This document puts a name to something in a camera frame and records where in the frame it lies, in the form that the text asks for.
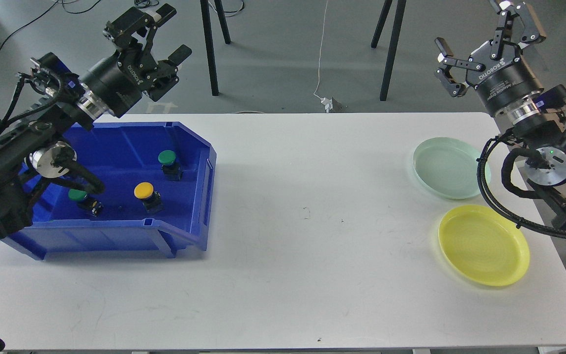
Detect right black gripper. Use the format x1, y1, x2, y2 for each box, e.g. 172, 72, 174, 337
434, 0, 547, 117

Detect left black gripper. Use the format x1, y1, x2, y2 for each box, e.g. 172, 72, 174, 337
81, 4, 192, 118

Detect yellow push button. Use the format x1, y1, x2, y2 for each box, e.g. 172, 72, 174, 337
133, 181, 164, 214

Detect green push button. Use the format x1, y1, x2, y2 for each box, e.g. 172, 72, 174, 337
157, 149, 183, 181
68, 189, 104, 217

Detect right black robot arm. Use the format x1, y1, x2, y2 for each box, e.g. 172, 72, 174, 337
435, 0, 566, 239

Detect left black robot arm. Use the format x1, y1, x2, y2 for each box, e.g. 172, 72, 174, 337
0, 3, 192, 239

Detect pale green plate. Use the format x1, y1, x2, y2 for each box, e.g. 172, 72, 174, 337
412, 137, 481, 200

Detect yellow plate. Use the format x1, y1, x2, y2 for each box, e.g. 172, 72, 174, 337
437, 205, 531, 287

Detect black stand legs left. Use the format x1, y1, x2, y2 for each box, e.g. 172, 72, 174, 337
199, 0, 232, 96

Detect black stand legs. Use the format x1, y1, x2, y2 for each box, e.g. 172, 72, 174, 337
370, 0, 407, 101
199, 0, 232, 96

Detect black stand legs right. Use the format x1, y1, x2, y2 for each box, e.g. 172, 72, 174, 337
370, 0, 407, 101

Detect blue plastic bin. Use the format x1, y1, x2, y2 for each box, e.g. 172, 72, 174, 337
3, 122, 217, 260

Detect black floor cable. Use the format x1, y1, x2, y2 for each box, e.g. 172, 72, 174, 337
0, 0, 102, 80

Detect white cable with plug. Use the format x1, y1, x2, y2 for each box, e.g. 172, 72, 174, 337
313, 0, 348, 114

